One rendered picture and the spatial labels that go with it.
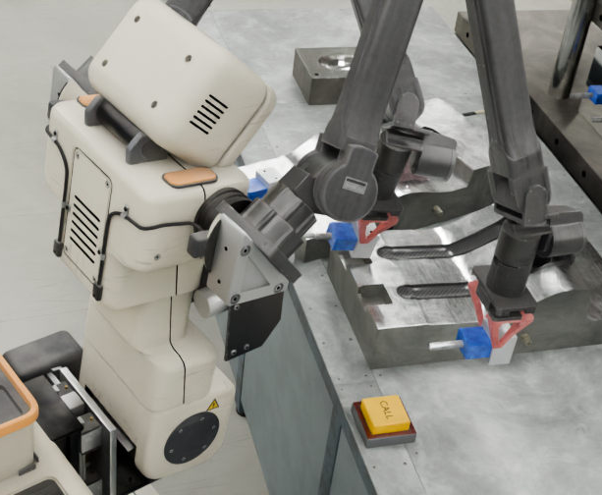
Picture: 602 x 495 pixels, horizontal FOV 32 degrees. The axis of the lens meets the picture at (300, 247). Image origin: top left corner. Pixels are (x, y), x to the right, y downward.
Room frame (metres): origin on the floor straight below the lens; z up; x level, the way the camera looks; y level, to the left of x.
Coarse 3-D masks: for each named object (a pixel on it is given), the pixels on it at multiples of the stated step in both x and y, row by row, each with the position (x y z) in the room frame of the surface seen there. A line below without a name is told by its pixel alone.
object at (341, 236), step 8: (336, 224) 1.48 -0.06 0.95; (344, 224) 1.49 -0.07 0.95; (352, 224) 1.49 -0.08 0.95; (320, 232) 1.46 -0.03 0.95; (328, 232) 1.48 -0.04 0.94; (336, 232) 1.46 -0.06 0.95; (344, 232) 1.47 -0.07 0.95; (352, 232) 1.47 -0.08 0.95; (368, 232) 1.47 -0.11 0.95; (328, 240) 1.47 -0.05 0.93; (336, 240) 1.45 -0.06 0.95; (344, 240) 1.45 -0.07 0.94; (352, 240) 1.46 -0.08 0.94; (376, 240) 1.47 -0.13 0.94; (336, 248) 1.45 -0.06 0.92; (344, 248) 1.46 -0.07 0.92; (352, 248) 1.46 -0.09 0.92; (360, 248) 1.46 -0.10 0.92; (368, 248) 1.47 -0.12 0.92; (352, 256) 1.46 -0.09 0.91; (360, 256) 1.47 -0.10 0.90; (368, 256) 1.47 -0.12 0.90
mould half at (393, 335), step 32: (480, 224) 1.60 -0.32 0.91; (480, 256) 1.52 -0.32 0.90; (576, 256) 1.61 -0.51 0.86; (352, 288) 1.42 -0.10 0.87; (544, 288) 1.42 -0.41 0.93; (576, 288) 1.42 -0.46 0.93; (352, 320) 1.40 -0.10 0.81; (384, 320) 1.32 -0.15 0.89; (416, 320) 1.33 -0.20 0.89; (448, 320) 1.35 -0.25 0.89; (544, 320) 1.40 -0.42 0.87; (576, 320) 1.42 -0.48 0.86; (384, 352) 1.31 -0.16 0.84; (416, 352) 1.32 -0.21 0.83; (448, 352) 1.34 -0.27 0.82
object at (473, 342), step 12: (504, 324) 1.26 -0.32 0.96; (468, 336) 1.24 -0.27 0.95; (480, 336) 1.24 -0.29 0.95; (516, 336) 1.24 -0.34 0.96; (432, 348) 1.21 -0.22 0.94; (444, 348) 1.22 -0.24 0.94; (456, 348) 1.23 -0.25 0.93; (468, 348) 1.22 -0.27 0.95; (480, 348) 1.22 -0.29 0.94; (492, 348) 1.23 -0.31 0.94; (504, 348) 1.23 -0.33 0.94; (492, 360) 1.23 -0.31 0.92; (504, 360) 1.23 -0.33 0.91
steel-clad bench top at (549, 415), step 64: (256, 64) 2.32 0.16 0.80; (448, 64) 2.46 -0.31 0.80; (320, 128) 2.06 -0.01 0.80; (576, 192) 1.93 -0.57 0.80; (320, 320) 1.41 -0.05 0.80; (384, 384) 1.27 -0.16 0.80; (448, 384) 1.29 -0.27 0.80; (512, 384) 1.31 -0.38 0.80; (576, 384) 1.33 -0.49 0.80; (384, 448) 1.13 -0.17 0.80; (448, 448) 1.15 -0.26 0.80; (512, 448) 1.16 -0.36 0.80; (576, 448) 1.18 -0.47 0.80
